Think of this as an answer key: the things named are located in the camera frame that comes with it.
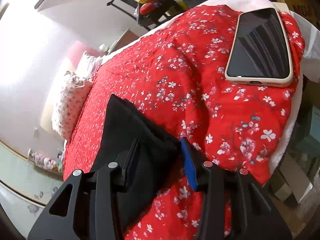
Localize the wardrobe with purple flowers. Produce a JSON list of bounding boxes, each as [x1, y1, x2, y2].
[[1, 143, 63, 238]]

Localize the red floral bedspread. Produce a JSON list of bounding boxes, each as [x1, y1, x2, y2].
[[62, 4, 306, 240]]

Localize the smartphone in beige case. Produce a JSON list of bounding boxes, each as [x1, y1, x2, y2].
[[225, 8, 293, 87]]

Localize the black pants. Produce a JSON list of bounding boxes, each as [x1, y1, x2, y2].
[[91, 95, 183, 227]]

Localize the floral pillow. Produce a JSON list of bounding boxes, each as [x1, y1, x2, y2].
[[51, 51, 103, 141]]

